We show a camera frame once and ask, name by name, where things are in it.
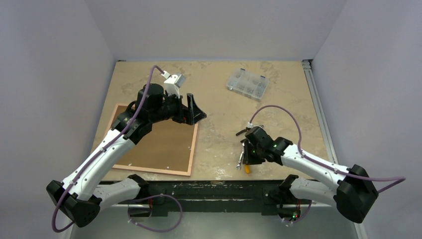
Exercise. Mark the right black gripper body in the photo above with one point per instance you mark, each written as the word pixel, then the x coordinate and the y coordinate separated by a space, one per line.
pixel 249 153

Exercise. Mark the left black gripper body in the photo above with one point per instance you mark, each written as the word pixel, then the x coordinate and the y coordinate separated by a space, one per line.
pixel 172 108

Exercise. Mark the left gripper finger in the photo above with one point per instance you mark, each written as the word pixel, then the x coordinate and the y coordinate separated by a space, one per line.
pixel 190 116
pixel 192 104

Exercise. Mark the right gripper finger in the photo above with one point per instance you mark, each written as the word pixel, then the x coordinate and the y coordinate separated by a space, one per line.
pixel 248 146
pixel 252 158

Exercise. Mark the yellow handled screwdriver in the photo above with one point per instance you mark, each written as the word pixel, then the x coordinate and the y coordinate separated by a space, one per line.
pixel 247 169

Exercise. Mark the pink picture frame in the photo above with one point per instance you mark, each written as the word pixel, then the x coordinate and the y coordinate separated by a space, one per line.
pixel 168 149

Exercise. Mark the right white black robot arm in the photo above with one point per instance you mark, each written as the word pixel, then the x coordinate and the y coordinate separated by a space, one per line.
pixel 348 189

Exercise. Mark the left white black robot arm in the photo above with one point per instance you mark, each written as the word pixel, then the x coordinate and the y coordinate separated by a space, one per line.
pixel 78 196

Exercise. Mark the silver combination wrench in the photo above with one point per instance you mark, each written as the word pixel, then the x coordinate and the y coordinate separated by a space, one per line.
pixel 241 157

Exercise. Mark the orange black pliers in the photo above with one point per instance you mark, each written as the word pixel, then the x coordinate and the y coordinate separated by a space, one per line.
pixel 254 135

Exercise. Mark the clear plastic screw organizer box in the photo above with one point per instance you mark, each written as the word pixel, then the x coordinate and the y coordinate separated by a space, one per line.
pixel 247 84

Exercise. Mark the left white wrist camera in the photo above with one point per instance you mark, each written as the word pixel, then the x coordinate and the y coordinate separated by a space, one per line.
pixel 173 83

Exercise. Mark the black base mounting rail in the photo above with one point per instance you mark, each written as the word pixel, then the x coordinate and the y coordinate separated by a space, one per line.
pixel 266 197

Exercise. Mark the aluminium extrusion frame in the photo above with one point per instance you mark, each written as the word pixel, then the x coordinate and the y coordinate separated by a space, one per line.
pixel 321 111

